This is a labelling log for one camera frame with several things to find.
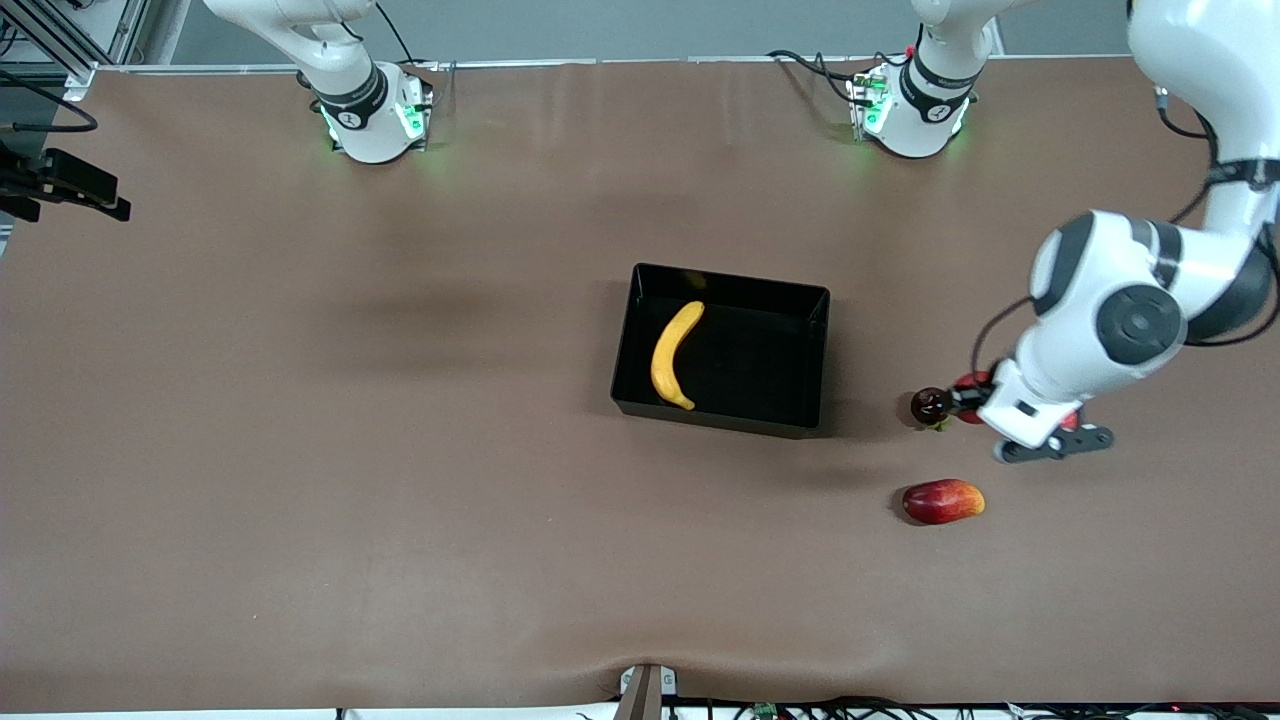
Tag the small green circuit board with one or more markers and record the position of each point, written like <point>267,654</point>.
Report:
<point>766,711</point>

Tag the yellow banana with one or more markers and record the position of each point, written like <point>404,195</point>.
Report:
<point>672,350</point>

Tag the dark purple mangosteen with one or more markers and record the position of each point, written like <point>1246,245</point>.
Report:
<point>928,405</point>

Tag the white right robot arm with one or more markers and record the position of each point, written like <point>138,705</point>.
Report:
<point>340,60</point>

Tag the brown table mat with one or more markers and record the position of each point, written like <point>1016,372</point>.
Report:
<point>400,500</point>

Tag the small red yellow apple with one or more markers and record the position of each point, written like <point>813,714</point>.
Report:
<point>975,380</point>

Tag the metal table clamp bracket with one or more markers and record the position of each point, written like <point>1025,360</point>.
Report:
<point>640,695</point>

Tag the black rectangular plastic box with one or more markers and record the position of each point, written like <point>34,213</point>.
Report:
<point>750,370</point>

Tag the aluminium frame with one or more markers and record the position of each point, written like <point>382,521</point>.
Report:
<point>132,25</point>

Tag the red yellow mango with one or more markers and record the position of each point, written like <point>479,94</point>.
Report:
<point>942,502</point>

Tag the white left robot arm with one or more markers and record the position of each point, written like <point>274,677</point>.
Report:
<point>1190,50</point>

